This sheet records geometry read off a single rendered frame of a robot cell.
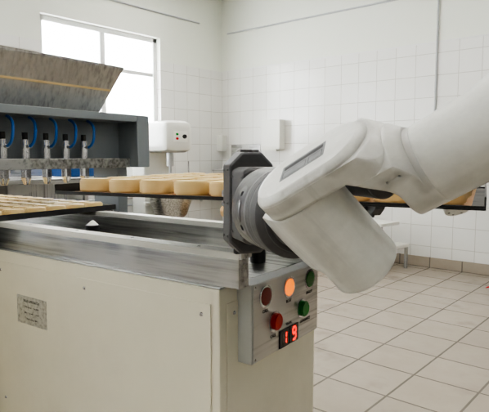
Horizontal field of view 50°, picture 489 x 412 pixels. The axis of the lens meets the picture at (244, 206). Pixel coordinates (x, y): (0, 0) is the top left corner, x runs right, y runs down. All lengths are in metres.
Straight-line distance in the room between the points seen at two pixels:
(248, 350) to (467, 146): 0.63
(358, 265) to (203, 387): 0.55
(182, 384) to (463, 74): 4.55
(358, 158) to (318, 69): 5.53
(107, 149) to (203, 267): 0.87
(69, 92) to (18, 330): 0.66
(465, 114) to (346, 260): 0.15
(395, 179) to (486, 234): 4.76
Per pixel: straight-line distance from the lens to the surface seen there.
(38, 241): 1.24
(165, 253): 0.95
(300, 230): 0.43
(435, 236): 5.30
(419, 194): 0.41
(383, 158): 0.40
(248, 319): 0.91
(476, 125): 0.39
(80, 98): 1.62
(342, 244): 0.44
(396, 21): 5.57
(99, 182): 0.83
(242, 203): 0.53
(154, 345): 1.00
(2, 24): 5.19
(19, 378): 1.39
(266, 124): 6.11
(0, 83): 1.48
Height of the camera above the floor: 1.05
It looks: 5 degrees down
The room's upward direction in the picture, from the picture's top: straight up
